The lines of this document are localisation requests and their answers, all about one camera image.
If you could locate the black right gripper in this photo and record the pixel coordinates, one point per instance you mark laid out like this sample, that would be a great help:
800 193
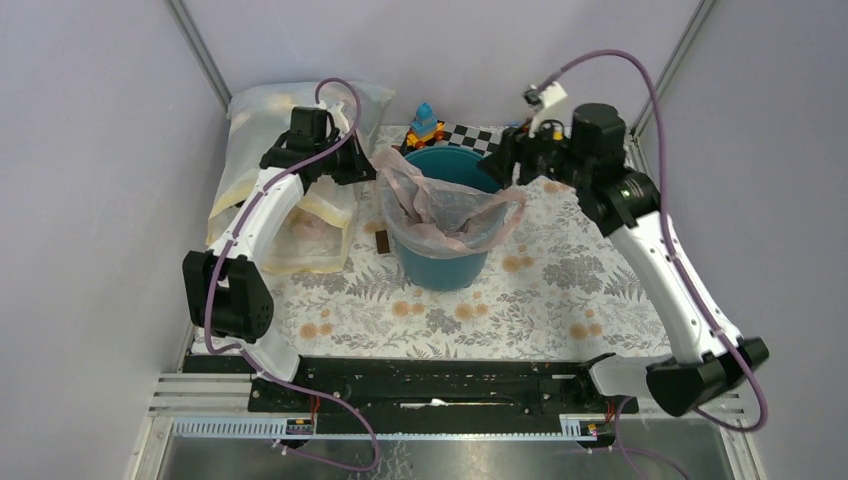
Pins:
516 147

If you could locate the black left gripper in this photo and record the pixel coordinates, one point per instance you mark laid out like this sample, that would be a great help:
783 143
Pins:
360 170

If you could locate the pink plastic trash bag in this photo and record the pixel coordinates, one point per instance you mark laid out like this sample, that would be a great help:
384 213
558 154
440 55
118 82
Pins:
438 218

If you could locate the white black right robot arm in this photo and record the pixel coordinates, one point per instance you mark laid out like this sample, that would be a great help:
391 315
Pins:
709 355

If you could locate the black white checkerboard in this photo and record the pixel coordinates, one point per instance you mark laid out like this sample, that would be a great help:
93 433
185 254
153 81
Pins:
482 140

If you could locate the large translucent yellow-trimmed bag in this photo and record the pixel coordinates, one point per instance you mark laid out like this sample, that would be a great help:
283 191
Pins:
316 236

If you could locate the small brown wooden block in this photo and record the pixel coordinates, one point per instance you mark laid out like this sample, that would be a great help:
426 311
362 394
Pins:
382 242

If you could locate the blue toy figure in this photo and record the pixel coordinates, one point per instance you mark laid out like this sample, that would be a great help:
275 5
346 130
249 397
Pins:
425 129

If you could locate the floral patterned table mat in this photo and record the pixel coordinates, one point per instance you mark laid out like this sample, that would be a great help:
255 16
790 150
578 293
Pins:
554 290

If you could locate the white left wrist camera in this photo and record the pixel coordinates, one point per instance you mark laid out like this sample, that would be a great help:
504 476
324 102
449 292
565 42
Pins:
337 119

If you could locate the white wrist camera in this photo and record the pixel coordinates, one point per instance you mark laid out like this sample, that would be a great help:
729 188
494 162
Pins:
337 119
548 103

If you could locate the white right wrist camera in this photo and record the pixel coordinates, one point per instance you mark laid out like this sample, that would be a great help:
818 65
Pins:
548 103

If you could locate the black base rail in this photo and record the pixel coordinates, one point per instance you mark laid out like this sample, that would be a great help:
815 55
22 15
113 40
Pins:
426 396

